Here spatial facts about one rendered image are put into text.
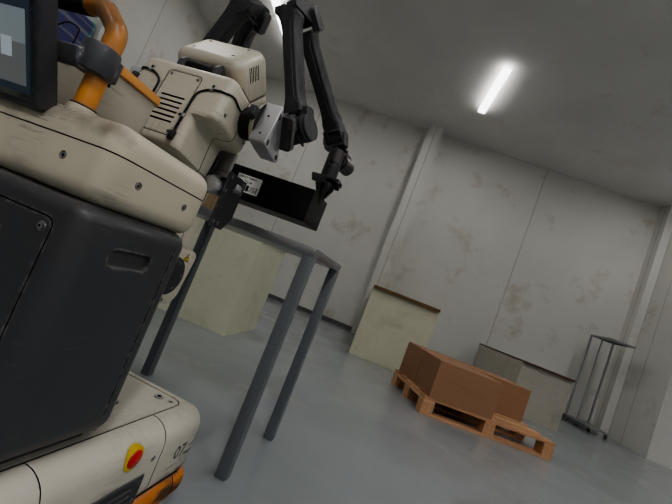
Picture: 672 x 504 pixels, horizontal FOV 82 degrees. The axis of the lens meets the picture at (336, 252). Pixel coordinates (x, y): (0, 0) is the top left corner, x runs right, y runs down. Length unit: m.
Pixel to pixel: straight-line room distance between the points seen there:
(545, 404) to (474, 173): 4.55
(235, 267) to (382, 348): 2.36
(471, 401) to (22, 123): 3.36
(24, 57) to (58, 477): 0.64
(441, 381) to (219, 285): 1.99
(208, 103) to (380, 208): 7.08
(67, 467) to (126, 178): 0.48
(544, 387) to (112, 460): 5.55
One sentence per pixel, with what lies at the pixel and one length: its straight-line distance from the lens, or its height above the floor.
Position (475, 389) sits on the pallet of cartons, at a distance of 3.57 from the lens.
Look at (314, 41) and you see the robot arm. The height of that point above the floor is 1.40.
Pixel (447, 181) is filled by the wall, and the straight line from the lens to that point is 8.28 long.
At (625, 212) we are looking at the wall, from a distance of 9.39.
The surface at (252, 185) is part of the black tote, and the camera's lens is 1.36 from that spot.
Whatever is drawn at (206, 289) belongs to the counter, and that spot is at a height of 0.29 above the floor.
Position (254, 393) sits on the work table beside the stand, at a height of 0.29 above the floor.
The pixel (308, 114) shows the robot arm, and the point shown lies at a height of 1.13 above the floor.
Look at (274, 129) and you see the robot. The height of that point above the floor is 1.02.
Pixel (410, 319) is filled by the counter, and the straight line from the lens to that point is 4.92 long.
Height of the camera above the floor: 0.71
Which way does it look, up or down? 5 degrees up
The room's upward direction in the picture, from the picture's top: 22 degrees clockwise
